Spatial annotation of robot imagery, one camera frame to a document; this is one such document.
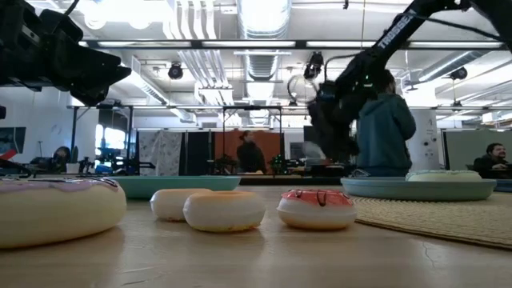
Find round wire fan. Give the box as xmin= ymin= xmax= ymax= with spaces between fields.
xmin=286 ymin=74 xmax=319 ymax=106

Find black metal rack frame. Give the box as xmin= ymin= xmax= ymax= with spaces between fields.
xmin=70 ymin=104 xmax=283 ymax=177

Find person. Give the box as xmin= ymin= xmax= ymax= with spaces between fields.
xmin=473 ymin=142 xmax=512 ymax=179
xmin=30 ymin=146 xmax=72 ymax=174
xmin=355 ymin=70 xmax=417 ymax=178
xmin=235 ymin=130 xmax=267 ymax=174

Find yellow iced donut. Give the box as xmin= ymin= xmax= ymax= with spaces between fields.
xmin=182 ymin=190 xmax=266 ymax=233

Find red iced donut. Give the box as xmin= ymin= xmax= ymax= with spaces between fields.
xmin=276 ymin=189 xmax=358 ymax=231

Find round woven straw mat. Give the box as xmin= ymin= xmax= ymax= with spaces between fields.
xmin=351 ymin=193 xmax=512 ymax=251

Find white room pillar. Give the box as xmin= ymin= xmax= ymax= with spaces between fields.
xmin=407 ymin=110 xmax=441 ymax=171

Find orange partition panel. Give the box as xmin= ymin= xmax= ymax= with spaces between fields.
xmin=214 ymin=130 xmax=282 ymax=174

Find purple iced donut dark stripes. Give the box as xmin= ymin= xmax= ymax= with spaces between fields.
xmin=0 ymin=177 xmax=128 ymax=250

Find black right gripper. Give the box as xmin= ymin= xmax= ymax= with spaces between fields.
xmin=307 ymin=78 xmax=363 ymax=162

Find patterned white curtain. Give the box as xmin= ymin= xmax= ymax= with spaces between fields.
xmin=138 ymin=130 xmax=183 ymax=177

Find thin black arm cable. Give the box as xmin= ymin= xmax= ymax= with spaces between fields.
xmin=394 ymin=11 xmax=503 ymax=41

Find silver ventilation duct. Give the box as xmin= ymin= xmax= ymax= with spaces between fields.
xmin=235 ymin=0 xmax=293 ymax=81

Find blue-grey plate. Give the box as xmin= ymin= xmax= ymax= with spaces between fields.
xmin=340 ymin=177 xmax=498 ymax=202

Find small orange iced donut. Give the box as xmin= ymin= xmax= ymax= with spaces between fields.
xmin=150 ymin=188 xmax=213 ymax=222

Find pale green iced donut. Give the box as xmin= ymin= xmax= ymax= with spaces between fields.
xmin=405 ymin=170 xmax=483 ymax=182

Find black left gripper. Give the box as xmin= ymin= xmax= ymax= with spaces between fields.
xmin=0 ymin=0 xmax=132 ymax=107

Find bright teal plate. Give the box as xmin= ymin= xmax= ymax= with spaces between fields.
xmin=107 ymin=175 xmax=242 ymax=200

